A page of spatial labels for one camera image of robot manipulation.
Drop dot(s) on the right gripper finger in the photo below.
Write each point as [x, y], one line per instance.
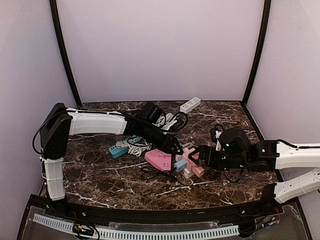
[198, 161]
[194, 154]

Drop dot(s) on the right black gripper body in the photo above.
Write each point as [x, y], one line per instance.
[204, 155]

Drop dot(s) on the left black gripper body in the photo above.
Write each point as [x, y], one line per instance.
[165, 141]

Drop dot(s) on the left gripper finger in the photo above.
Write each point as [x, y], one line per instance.
[172, 159]
[176, 147]

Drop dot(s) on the pink white cube adapter cluster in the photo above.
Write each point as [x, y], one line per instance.
[191, 169]

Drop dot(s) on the pink triangular power strip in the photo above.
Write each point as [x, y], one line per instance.
[159, 159]

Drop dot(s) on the white power strip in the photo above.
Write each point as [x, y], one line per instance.
[190, 105]

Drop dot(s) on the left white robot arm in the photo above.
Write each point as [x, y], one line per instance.
[63, 122]

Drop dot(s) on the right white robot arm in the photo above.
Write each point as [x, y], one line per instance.
[266, 155]

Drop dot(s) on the light blue charger plug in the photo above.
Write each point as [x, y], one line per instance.
[180, 165]

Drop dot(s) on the teal power strip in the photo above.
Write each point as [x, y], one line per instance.
[122, 147]

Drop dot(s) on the small circuit board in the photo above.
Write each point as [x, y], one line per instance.
[82, 230]

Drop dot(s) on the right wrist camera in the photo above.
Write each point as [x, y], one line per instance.
[233, 141]

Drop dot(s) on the white slotted cable duct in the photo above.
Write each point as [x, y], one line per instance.
[135, 232]

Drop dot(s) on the black frame left post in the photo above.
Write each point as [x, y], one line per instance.
[63, 51]

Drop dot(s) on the black frame post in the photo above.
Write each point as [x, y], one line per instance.
[258, 51]
[63, 51]

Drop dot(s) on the black frame right post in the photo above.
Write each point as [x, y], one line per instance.
[258, 51]

